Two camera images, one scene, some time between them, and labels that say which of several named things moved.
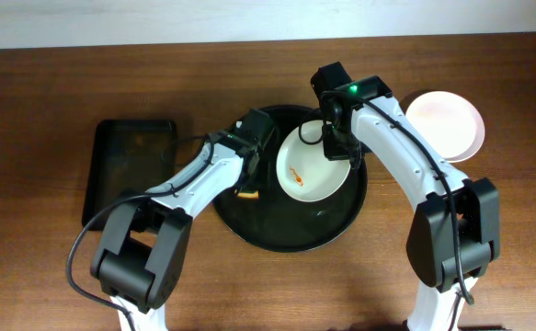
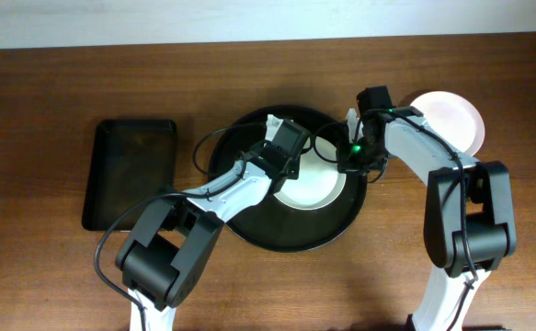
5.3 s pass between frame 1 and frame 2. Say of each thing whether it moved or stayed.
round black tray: stayed
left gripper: moved
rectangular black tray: stayed
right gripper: moved
